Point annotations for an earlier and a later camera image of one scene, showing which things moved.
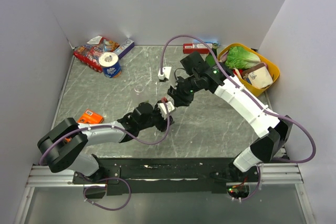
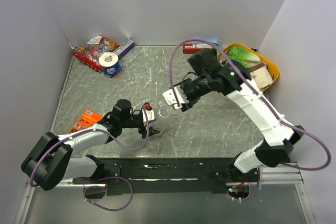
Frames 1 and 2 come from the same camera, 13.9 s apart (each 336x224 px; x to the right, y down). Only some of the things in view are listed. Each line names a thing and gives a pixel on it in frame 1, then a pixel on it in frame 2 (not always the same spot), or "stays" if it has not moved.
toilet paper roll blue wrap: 109,61 stays
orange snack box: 89,117 stays
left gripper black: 163,124 -> 142,129
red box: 199,48 stays
